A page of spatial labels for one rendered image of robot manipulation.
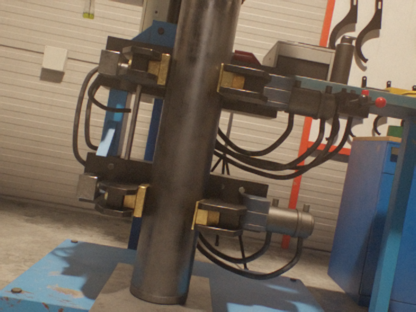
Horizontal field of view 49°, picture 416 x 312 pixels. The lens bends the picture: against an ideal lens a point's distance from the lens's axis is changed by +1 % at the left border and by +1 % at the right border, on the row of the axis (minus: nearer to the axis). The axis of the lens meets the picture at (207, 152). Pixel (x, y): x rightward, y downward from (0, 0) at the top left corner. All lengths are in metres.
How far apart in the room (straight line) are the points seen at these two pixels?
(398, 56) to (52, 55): 2.72
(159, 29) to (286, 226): 0.93
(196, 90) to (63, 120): 2.33
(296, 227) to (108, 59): 0.95
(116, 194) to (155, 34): 0.69
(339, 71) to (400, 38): 2.10
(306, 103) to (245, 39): 2.04
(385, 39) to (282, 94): 2.34
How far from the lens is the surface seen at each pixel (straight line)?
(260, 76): 1.55
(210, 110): 1.59
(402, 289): 2.84
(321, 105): 1.79
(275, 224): 1.79
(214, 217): 1.57
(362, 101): 1.66
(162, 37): 1.93
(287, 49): 1.91
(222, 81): 1.54
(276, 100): 1.74
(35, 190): 3.88
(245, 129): 3.68
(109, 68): 1.75
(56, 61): 3.79
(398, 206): 2.23
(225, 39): 1.64
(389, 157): 2.69
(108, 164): 1.86
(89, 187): 1.76
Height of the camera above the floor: 0.74
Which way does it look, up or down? 1 degrees down
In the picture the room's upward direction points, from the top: 10 degrees clockwise
